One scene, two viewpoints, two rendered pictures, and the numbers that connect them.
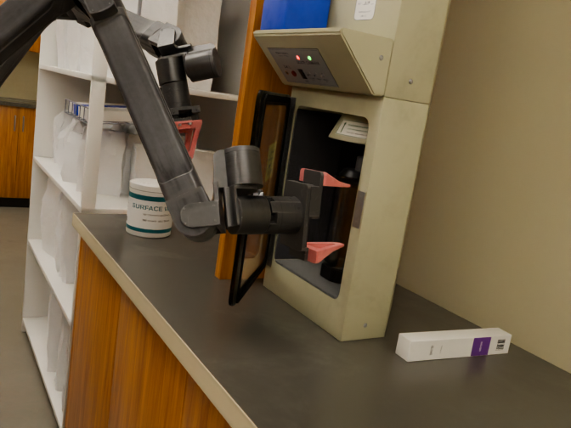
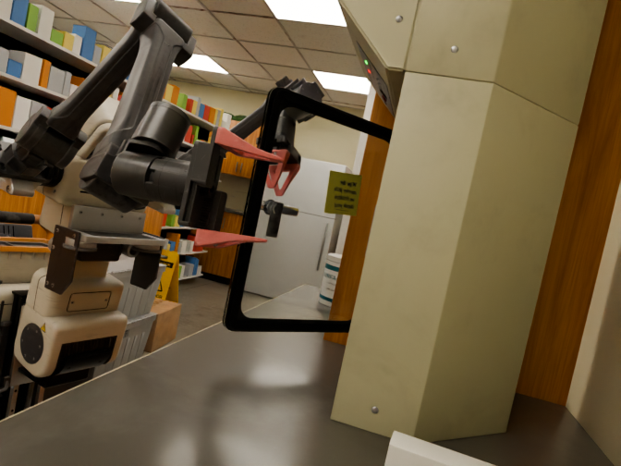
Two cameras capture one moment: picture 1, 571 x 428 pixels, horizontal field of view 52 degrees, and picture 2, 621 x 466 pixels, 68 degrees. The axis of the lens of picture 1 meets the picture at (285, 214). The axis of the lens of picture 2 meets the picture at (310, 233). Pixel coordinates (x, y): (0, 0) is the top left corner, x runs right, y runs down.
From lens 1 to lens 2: 81 cm
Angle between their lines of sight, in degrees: 46
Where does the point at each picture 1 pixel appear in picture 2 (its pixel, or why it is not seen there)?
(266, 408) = (73, 410)
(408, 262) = (605, 396)
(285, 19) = not seen: hidden behind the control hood
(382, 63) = (401, 26)
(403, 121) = (441, 105)
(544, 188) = not seen: outside the picture
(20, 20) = (117, 50)
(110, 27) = (146, 35)
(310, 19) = not seen: hidden behind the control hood
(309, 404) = (122, 434)
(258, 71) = (383, 117)
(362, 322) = (369, 402)
